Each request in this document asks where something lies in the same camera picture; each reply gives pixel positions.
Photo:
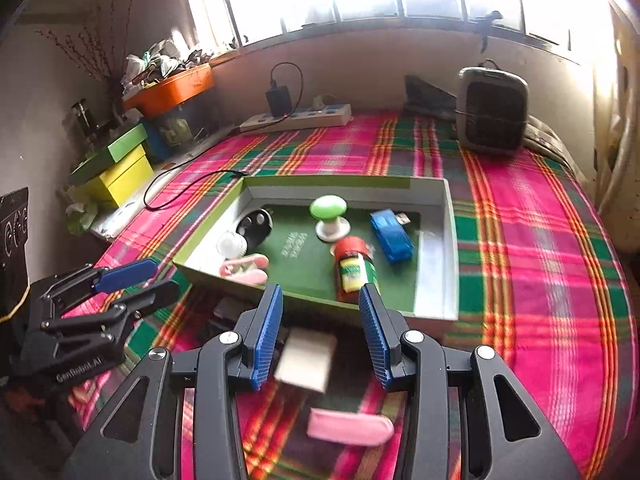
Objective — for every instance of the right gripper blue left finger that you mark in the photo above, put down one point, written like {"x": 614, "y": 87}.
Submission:
{"x": 236, "y": 360}

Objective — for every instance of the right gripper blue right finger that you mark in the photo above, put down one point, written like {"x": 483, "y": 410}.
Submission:
{"x": 409, "y": 361}

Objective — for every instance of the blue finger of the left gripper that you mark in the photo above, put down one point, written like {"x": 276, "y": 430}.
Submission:
{"x": 120, "y": 274}
{"x": 120, "y": 314}

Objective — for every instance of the black rectangular device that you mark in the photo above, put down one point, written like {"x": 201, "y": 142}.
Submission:
{"x": 223, "y": 317}

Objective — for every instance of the white small charger block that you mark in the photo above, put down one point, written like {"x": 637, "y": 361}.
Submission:
{"x": 306, "y": 360}

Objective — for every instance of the pink white clip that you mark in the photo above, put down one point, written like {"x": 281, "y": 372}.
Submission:
{"x": 248, "y": 270}

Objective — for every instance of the red cap spice bottle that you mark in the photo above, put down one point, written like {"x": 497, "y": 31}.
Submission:
{"x": 353, "y": 268}

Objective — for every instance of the white round lid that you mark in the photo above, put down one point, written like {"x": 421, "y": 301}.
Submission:
{"x": 232, "y": 245}

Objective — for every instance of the blue transparent plastic case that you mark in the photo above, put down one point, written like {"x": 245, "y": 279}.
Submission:
{"x": 391, "y": 236}

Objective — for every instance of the black round disc gadget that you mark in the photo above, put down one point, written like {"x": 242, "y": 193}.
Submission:
{"x": 255, "y": 227}

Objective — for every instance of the green top white knob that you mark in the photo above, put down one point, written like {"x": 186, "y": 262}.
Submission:
{"x": 331, "y": 224}

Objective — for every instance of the yellow green box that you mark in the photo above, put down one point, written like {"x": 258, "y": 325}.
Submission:
{"x": 111, "y": 175}

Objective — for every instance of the green cardboard tray box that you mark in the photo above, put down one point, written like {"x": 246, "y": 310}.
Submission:
{"x": 425, "y": 289}

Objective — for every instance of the plaid pink green tablecloth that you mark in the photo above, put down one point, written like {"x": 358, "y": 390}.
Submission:
{"x": 539, "y": 280}

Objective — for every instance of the orange tray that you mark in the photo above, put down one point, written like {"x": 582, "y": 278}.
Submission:
{"x": 171, "y": 92}

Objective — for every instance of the white power strip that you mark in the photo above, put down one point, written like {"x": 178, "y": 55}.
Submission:
{"x": 328, "y": 116}

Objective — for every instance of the black charger adapter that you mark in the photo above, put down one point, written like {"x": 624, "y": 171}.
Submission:
{"x": 279, "y": 101}

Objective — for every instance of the grey small fan heater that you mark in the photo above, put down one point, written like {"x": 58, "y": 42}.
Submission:
{"x": 491, "y": 110}

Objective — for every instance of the cream patterned curtain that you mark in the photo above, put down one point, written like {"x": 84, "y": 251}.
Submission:
{"x": 615, "y": 63}

